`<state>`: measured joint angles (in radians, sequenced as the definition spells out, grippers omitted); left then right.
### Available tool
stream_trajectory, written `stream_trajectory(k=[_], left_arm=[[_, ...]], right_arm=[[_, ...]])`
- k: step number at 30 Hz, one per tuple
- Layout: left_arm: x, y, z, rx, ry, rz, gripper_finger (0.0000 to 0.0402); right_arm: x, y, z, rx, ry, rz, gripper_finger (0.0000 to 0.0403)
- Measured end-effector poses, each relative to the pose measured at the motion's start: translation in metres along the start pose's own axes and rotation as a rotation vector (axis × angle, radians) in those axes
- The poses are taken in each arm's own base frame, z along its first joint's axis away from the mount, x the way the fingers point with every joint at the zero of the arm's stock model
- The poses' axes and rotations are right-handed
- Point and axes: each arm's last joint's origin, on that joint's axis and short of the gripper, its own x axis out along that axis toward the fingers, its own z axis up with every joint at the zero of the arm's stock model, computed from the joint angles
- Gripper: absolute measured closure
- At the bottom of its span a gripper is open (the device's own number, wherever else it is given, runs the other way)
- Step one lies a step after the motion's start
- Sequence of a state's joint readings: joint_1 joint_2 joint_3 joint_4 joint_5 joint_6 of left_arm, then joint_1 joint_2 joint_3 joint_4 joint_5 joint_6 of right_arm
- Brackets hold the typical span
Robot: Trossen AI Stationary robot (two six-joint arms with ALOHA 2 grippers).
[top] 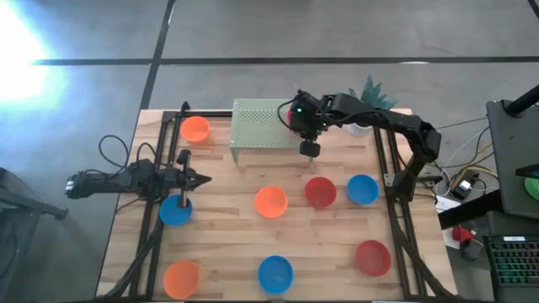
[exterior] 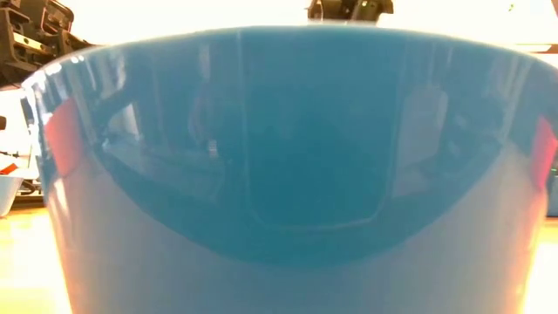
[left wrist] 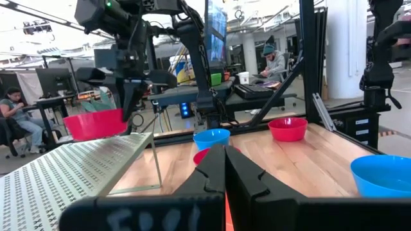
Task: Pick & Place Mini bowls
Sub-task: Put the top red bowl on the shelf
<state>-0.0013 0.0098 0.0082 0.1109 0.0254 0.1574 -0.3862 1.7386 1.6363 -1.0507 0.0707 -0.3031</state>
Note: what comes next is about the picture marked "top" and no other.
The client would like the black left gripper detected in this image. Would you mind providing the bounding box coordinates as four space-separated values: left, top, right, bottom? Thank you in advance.
157 149 212 210

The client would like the blue mini bowl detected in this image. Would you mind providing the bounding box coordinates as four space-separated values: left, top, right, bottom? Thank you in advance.
158 194 194 227
257 254 295 295
346 173 380 206

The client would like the orange mini bowl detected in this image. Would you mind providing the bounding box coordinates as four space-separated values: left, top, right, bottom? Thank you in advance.
179 115 211 144
253 185 290 220
162 259 201 300

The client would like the green perforated metal shelf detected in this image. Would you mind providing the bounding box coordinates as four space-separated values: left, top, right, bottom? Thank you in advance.
229 98 315 164

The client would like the green artificial plant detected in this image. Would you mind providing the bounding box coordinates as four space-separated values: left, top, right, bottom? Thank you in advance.
348 75 399 111

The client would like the white paper sheet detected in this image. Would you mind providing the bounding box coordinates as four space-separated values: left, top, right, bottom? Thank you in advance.
435 195 463 215

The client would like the black white power adapter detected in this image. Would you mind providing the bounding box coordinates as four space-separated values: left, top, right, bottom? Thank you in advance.
449 178 479 201

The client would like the dark grey side table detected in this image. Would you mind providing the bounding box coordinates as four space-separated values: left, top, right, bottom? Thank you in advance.
0 167 69 295

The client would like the small red object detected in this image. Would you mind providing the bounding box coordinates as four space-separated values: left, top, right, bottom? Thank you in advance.
451 226 475 244

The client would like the grey equipment box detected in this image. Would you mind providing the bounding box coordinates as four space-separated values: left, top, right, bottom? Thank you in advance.
486 98 539 220

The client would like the black pole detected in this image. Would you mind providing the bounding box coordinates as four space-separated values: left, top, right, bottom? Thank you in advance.
504 83 539 118

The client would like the green filament spool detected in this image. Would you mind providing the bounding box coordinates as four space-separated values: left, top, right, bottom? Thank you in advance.
524 176 539 202

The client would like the backlit keyboard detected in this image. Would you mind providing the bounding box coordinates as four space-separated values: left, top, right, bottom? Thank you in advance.
483 235 539 290

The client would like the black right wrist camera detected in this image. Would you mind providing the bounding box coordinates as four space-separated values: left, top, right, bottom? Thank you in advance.
298 141 322 159

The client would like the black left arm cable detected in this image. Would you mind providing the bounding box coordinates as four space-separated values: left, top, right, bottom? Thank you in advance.
98 134 159 172

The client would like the yellow cable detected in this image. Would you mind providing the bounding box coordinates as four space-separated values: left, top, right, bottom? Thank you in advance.
448 142 500 186

